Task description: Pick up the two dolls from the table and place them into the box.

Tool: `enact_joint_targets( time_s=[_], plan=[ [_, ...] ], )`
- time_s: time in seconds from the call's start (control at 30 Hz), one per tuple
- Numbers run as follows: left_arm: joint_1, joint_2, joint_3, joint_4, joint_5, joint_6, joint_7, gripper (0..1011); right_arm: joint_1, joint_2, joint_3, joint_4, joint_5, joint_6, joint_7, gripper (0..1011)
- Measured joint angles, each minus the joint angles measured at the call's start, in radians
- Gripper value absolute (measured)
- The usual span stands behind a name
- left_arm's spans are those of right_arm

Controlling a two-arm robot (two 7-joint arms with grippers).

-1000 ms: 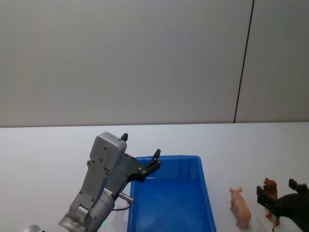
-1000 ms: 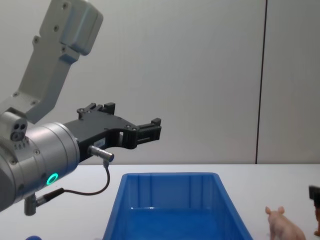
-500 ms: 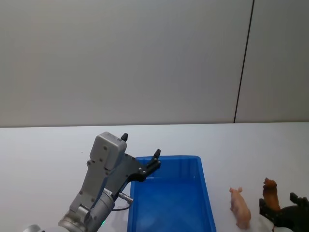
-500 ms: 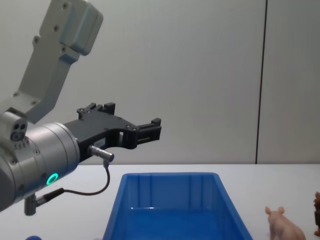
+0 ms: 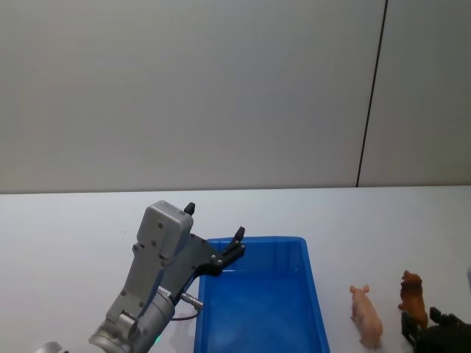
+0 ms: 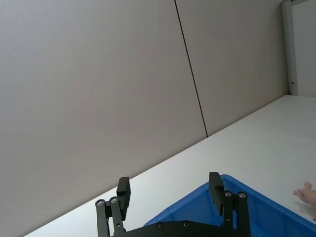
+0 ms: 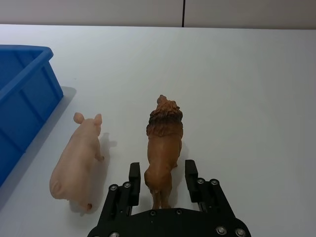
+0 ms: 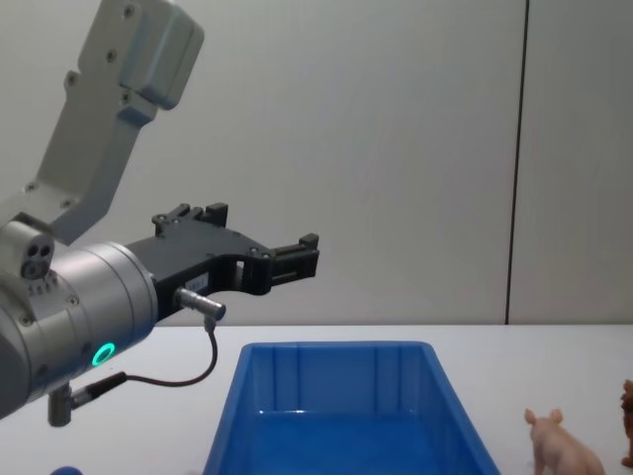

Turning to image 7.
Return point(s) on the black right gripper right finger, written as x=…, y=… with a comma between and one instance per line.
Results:
x=192, y=180

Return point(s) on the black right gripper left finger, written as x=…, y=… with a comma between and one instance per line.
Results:
x=134, y=182

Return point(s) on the brown toy lion figure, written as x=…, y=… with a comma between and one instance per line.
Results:
x=163, y=153

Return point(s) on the pink toy pig figure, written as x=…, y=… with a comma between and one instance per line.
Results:
x=76, y=160

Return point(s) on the blue plastic bin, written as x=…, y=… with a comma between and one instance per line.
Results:
x=22, y=103

